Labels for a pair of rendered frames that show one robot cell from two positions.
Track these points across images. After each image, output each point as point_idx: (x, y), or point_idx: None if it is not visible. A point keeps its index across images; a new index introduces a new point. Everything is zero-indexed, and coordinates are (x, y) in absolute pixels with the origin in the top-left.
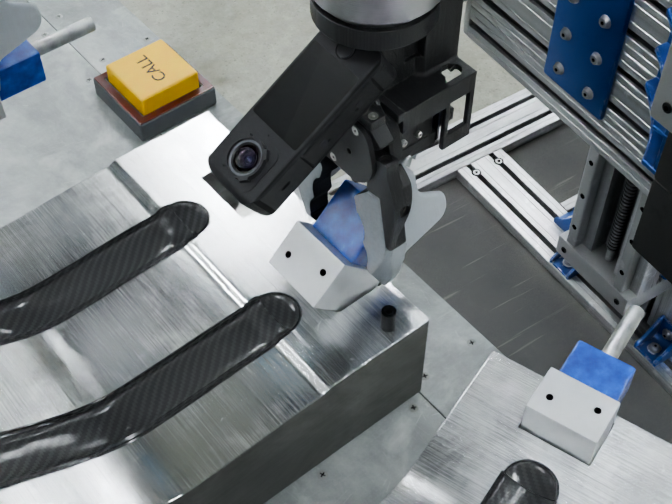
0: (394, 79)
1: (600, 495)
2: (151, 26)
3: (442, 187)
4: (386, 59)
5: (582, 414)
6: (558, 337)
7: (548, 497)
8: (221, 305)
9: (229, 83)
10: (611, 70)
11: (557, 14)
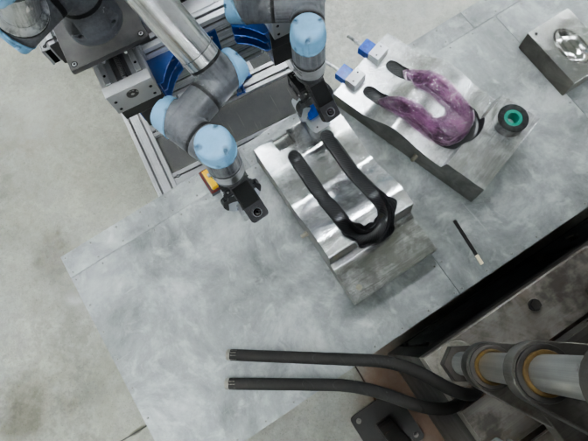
0: None
1: (372, 78)
2: (14, 262)
3: (159, 143)
4: None
5: (358, 75)
6: (228, 118)
7: (371, 88)
8: (322, 148)
9: (59, 229)
10: None
11: None
